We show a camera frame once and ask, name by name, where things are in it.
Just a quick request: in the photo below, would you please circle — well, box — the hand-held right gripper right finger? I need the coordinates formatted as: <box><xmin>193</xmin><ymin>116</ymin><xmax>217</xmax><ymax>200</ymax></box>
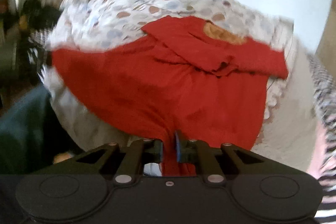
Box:
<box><xmin>175</xmin><ymin>130</ymin><xmax>266</xmax><ymax>185</ymax></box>

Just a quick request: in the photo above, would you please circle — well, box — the patterned quilt with circles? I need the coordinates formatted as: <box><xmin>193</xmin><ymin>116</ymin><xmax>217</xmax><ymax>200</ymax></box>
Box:
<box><xmin>39</xmin><ymin>0</ymin><xmax>324</xmax><ymax>177</ymax></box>

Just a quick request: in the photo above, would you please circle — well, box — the striped bed sheet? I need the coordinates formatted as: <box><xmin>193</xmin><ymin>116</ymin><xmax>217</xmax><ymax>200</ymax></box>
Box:
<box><xmin>307</xmin><ymin>53</ymin><xmax>336</xmax><ymax>224</ymax></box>

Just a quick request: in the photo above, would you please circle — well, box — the dark teal cloth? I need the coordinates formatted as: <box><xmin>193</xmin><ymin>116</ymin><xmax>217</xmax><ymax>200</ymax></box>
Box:
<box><xmin>0</xmin><ymin>84</ymin><xmax>77</xmax><ymax>175</ymax></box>

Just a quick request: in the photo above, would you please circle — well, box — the dark blurred object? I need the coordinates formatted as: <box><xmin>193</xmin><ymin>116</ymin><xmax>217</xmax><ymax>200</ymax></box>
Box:
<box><xmin>0</xmin><ymin>0</ymin><xmax>62</xmax><ymax>83</ymax></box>

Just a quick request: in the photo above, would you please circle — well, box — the red long-sleeved garment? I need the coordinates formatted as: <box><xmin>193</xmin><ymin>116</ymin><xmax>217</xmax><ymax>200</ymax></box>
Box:
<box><xmin>49</xmin><ymin>15</ymin><xmax>289</xmax><ymax>177</ymax></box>

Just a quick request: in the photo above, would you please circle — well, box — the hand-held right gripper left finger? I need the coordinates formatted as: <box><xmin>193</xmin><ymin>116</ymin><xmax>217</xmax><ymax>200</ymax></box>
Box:
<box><xmin>54</xmin><ymin>138</ymin><xmax>165</xmax><ymax>185</ymax></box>

